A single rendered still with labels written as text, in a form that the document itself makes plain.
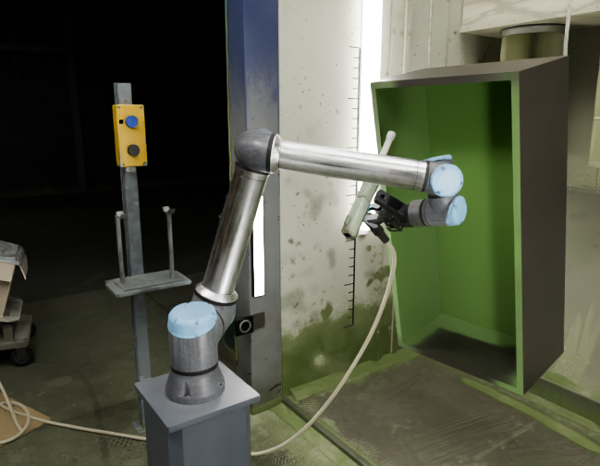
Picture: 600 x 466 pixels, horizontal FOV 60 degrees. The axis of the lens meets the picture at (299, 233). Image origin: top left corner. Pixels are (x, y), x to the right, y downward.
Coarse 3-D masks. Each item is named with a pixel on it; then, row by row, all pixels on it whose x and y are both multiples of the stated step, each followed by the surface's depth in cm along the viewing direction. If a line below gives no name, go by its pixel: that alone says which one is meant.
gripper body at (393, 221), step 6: (408, 204) 169; (384, 210) 175; (384, 216) 173; (390, 216) 172; (396, 216) 173; (402, 216) 171; (390, 222) 174; (396, 222) 173; (402, 222) 174; (408, 222) 169; (396, 228) 176; (402, 228) 176
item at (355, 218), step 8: (392, 136) 195; (384, 144) 194; (384, 152) 191; (368, 184) 182; (376, 184) 184; (360, 192) 182; (368, 192) 181; (360, 200) 179; (368, 200) 181; (352, 208) 179; (360, 208) 177; (352, 216) 176; (360, 216) 176; (344, 224) 176; (352, 224) 174; (360, 224) 176; (344, 232) 174; (352, 232) 173; (376, 232) 186; (384, 232) 188; (384, 240) 189
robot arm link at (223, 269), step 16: (240, 176) 163; (256, 176) 163; (240, 192) 164; (256, 192) 165; (224, 208) 169; (240, 208) 165; (256, 208) 168; (224, 224) 168; (240, 224) 166; (224, 240) 168; (240, 240) 169; (224, 256) 169; (240, 256) 171; (208, 272) 173; (224, 272) 171; (208, 288) 173; (224, 288) 173; (224, 304) 172; (224, 320) 172
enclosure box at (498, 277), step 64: (512, 64) 179; (384, 128) 211; (448, 128) 222; (512, 128) 164; (512, 192) 210; (448, 256) 246; (512, 256) 220; (448, 320) 255; (512, 320) 231; (512, 384) 204
